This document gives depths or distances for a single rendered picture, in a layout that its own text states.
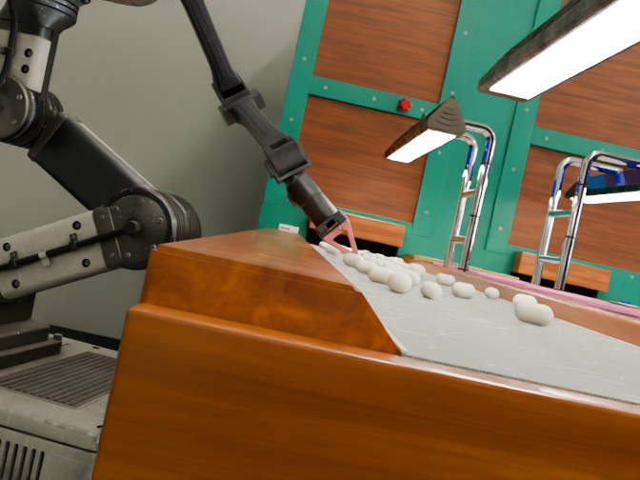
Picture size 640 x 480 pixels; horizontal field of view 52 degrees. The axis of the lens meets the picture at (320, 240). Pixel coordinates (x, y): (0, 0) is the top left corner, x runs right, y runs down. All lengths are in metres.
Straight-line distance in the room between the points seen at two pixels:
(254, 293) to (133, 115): 2.82
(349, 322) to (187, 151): 2.75
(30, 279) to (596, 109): 1.84
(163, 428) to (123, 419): 0.02
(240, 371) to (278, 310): 0.04
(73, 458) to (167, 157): 2.23
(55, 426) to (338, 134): 1.46
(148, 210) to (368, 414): 0.78
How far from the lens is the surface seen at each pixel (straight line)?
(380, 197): 2.14
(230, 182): 2.98
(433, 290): 0.71
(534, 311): 0.69
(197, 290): 0.30
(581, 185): 1.70
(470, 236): 1.60
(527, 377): 0.32
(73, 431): 0.93
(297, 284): 0.29
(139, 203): 1.03
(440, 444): 0.29
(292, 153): 1.37
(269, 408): 0.28
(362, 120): 2.16
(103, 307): 3.12
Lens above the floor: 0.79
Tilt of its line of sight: 1 degrees down
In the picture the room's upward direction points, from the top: 12 degrees clockwise
